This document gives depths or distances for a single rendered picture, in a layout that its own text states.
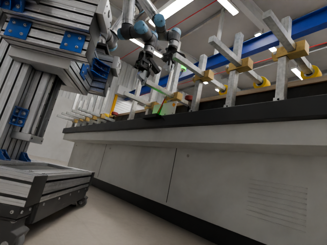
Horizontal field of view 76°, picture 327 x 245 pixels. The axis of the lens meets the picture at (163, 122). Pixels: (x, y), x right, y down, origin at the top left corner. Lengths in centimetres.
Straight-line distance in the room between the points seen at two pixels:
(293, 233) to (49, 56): 133
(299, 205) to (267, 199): 13
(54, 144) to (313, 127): 857
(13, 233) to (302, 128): 102
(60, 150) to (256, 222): 829
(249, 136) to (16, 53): 112
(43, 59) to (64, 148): 797
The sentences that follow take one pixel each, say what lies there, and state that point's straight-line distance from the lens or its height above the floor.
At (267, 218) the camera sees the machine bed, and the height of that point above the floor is 21.
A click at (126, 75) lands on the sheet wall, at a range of 1031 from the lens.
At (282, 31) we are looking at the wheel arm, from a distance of 100.
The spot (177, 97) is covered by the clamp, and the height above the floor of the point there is 83.
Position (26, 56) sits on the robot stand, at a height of 70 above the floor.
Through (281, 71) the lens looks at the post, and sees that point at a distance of 108.
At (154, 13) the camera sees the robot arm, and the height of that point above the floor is 135.
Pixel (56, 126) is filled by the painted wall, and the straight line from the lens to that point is 898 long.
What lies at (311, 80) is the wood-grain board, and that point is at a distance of 125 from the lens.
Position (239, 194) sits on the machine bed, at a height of 29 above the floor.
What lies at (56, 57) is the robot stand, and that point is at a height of 72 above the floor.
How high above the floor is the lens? 31
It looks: 14 degrees up
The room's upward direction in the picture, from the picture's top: 12 degrees clockwise
